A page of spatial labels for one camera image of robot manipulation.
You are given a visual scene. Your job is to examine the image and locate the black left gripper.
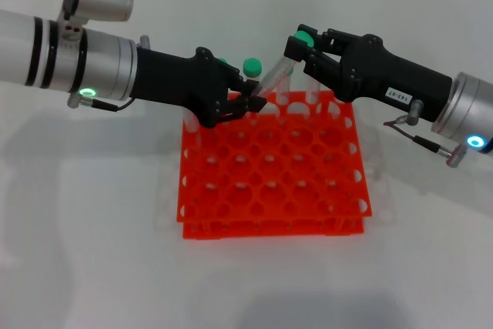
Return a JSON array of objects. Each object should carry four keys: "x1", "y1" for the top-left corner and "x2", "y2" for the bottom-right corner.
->
[{"x1": 129, "y1": 46, "x2": 269, "y2": 129}]

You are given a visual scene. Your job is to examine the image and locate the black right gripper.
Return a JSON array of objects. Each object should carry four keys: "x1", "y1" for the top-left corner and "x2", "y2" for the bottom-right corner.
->
[{"x1": 283, "y1": 23, "x2": 454, "y2": 123}]

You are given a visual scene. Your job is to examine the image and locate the orange test tube rack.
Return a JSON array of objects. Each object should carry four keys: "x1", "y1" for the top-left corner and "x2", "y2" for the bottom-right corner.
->
[{"x1": 176, "y1": 89, "x2": 374, "y2": 240}]

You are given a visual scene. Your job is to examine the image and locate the right arm cable with plugs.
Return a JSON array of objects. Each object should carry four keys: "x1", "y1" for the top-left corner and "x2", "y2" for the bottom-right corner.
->
[{"x1": 384, "y1": 99, "x2": 468, "y2": 168}]

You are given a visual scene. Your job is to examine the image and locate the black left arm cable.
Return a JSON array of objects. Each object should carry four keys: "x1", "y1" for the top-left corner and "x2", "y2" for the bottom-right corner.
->
[{"x1": 67, "y1": 93, "x2": 138, "y2": 113}]

